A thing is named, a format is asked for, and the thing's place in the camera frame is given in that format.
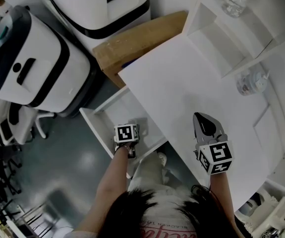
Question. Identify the person's white shirt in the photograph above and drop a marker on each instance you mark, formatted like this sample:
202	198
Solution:
164	214

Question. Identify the white plastic rack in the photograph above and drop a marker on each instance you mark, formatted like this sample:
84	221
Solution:
268	212

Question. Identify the person's light trousers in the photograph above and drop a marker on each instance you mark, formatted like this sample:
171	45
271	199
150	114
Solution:
149	172

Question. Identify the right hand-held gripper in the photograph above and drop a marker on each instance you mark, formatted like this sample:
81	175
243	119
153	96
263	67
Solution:
219	152

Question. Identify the metal frame cart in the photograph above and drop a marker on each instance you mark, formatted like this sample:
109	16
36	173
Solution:
20	219

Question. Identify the white drawer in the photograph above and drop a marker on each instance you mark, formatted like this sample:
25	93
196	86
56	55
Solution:
102	123

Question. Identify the white and black robot base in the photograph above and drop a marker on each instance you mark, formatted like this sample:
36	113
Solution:
92	9
48	66

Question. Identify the white wall shelf unit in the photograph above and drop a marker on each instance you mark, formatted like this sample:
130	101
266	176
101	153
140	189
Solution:
231	48

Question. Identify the clear plastic jar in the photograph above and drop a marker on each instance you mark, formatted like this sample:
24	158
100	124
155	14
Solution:
251	83

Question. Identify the brown cardboard box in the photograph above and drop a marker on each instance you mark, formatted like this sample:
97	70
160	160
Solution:
137	38

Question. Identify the person's right forearm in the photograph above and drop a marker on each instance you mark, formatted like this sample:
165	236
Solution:
220	192

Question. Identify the person's left forearm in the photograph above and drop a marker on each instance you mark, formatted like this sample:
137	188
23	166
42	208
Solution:
110	177

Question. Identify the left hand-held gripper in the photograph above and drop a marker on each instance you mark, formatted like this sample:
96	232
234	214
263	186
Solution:
126	133

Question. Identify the white office chair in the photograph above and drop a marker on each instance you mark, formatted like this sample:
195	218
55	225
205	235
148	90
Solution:
25	130

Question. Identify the black office chair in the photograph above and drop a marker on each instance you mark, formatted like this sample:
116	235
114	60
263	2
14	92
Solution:
1	172

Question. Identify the clear glass figurine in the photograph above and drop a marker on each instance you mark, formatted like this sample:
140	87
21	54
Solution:
236	1

